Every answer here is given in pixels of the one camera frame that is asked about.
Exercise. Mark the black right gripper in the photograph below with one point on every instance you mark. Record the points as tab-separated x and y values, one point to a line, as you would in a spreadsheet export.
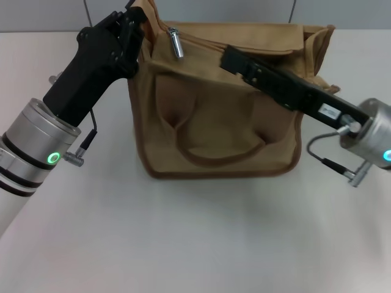
305	94

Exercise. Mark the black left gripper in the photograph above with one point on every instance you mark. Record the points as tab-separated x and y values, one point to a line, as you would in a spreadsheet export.
88	70

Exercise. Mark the silver metal zipper pull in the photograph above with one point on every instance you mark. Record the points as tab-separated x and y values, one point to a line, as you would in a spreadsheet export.
177	44

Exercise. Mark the khaki canvas food bag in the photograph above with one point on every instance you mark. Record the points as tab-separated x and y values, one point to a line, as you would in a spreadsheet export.
220	122

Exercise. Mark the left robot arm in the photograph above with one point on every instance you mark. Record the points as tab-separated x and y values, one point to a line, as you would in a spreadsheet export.
33	143

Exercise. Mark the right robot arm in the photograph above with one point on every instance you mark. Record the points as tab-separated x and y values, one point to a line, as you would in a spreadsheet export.
371	137

